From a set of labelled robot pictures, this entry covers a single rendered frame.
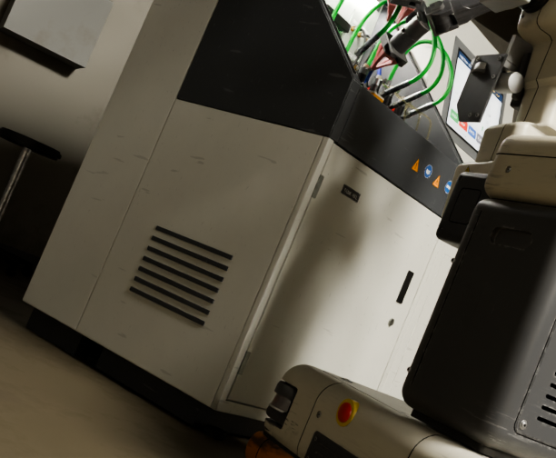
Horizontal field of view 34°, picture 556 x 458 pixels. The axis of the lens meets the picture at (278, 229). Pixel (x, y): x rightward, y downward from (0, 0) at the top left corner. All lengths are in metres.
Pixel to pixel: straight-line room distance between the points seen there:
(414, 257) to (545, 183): 1.20
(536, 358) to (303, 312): 1.00
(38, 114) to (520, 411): 3.72
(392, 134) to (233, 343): 0.71
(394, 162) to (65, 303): 1.02
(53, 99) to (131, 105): 2.11
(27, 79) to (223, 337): 2.81
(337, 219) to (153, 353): 0.59
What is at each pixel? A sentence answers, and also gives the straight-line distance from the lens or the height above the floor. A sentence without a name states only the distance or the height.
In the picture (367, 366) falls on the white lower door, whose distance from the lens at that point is 2.66.
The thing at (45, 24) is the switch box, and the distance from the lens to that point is 4.66.
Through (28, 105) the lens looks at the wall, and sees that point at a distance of 4.80.
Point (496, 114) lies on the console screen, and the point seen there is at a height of 1.33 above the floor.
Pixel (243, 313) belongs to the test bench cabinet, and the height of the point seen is 0.31.
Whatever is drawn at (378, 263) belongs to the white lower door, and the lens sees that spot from 2.53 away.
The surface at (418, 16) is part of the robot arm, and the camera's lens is 2.63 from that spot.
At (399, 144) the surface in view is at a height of 0.89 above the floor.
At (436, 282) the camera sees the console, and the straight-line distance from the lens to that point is 2.82.
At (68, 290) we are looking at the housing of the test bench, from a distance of 2.68.
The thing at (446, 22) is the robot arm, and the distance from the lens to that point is 2.61.
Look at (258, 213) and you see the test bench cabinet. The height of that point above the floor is 0.56.
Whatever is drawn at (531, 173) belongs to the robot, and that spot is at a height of 0.73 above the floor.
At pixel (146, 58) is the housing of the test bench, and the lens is 2.79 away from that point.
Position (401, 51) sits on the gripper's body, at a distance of 2.64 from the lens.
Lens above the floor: 0.39
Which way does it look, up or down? 4 degrees up
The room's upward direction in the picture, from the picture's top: 23 degrees clockwise
